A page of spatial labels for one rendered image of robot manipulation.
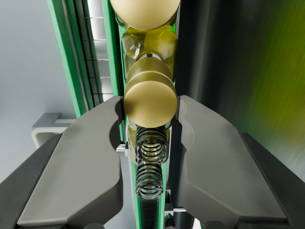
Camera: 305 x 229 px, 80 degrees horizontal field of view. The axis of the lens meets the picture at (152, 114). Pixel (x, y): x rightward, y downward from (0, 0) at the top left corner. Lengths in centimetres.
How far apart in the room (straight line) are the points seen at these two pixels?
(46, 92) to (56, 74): 7
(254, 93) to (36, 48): 53
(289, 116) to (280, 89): 3
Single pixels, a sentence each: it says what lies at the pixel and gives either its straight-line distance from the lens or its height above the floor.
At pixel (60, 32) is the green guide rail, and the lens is 32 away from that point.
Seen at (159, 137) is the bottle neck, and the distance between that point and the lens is 16.
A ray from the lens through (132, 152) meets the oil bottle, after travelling 24.
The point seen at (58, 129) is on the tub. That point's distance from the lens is 58.
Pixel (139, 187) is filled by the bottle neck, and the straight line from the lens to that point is 20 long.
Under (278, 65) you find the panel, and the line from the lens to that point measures 21.
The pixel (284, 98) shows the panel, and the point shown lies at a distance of 20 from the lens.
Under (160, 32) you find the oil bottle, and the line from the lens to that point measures 19.
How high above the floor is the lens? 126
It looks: 58 degrees down
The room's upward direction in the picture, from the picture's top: 177 degrees clockwise
